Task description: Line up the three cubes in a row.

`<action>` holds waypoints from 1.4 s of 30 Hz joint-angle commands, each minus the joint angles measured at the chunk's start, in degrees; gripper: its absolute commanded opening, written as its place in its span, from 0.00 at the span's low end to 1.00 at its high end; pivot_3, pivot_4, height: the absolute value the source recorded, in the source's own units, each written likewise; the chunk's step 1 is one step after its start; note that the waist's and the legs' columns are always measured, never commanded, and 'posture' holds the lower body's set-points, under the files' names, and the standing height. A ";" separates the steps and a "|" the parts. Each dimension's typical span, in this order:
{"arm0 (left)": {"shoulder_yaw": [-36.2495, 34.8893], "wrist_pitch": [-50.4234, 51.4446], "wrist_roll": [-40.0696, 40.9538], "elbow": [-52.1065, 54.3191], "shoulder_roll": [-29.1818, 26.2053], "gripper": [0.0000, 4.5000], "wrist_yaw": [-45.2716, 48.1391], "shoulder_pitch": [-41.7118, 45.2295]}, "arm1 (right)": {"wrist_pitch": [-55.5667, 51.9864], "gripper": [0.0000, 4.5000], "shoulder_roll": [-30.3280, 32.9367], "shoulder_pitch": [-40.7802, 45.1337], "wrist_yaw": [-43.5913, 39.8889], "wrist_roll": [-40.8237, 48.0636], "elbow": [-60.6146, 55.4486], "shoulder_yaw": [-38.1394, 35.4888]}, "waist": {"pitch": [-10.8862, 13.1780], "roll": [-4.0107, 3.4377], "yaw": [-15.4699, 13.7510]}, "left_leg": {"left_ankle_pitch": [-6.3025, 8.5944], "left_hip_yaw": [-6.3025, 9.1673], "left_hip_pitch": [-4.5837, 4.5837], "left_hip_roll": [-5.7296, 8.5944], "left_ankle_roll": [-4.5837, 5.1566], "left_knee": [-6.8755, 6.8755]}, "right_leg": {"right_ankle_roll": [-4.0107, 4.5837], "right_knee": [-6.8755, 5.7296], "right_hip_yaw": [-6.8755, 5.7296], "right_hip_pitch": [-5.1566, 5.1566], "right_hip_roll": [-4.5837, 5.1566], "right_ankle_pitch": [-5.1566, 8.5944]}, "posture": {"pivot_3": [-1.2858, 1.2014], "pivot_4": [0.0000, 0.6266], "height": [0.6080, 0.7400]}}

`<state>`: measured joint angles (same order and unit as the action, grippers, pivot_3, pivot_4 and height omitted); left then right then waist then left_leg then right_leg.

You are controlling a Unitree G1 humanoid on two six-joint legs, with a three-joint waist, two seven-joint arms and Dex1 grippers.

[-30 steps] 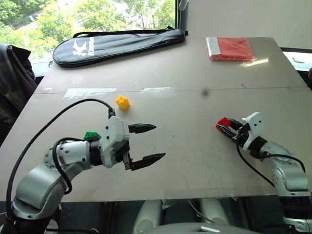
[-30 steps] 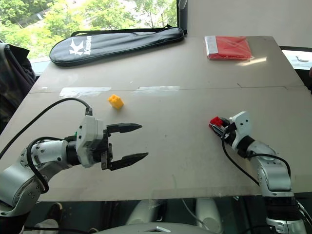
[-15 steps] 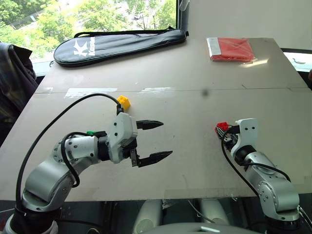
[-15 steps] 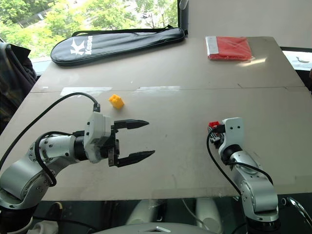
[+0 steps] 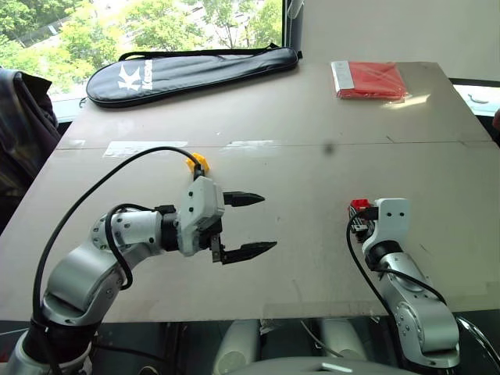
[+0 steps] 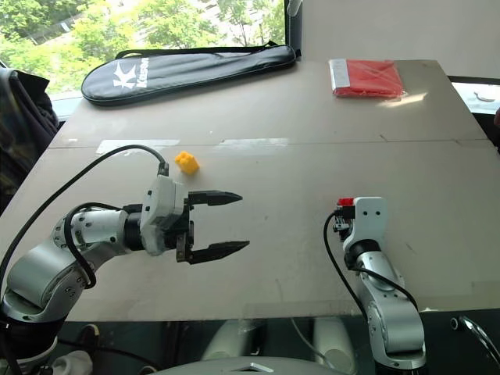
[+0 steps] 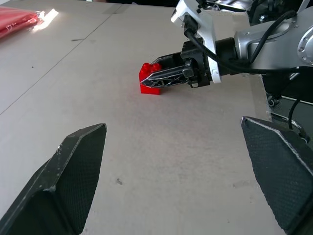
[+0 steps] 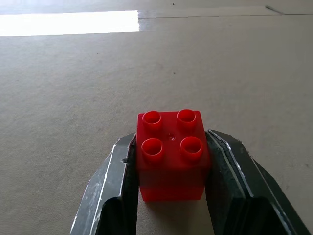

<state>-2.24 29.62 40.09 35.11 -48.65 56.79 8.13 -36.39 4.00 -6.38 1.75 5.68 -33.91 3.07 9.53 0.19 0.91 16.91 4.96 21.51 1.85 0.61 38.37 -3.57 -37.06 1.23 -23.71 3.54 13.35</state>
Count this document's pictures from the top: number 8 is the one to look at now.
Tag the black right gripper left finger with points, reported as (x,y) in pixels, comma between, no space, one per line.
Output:
(115,191)

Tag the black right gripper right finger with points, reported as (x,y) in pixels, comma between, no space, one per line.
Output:
(240,193)

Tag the red studded building block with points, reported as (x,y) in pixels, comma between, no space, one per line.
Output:
(171,171)

